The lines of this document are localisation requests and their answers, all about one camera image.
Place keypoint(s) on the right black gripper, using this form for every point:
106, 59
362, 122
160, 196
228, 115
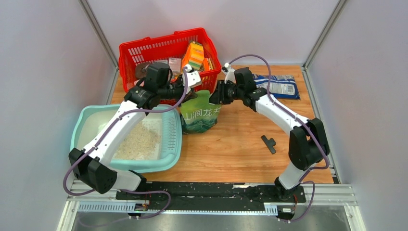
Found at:
218, 96

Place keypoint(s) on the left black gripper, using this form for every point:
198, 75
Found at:
192, 95

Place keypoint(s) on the green litter bag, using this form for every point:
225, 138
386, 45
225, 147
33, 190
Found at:
198, 115

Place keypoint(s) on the black bag clip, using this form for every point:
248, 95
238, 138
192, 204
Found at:
270, 144

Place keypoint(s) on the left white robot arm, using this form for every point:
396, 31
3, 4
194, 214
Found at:
90, 170

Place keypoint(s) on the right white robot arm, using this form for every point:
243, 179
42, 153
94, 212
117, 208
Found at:
308, 144

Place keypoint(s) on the pink grey small box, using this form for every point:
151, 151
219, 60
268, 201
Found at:
175, 65

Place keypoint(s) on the brown round box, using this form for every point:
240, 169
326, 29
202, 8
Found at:
141, 70

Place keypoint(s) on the teal plastic litter box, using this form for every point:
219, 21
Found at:
94, 118

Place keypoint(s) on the beige cat litter pile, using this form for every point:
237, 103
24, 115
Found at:
142, 143

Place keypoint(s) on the orange green sponge pack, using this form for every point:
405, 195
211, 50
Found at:
194, 56

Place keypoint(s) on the red plastic shopping basket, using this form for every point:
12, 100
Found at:
175, 45

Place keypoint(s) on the blue white snack bag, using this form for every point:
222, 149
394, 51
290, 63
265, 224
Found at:
281, 86

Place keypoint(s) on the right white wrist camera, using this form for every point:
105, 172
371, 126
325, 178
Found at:
228, 70

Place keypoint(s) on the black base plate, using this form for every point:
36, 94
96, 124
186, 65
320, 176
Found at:
211, 196

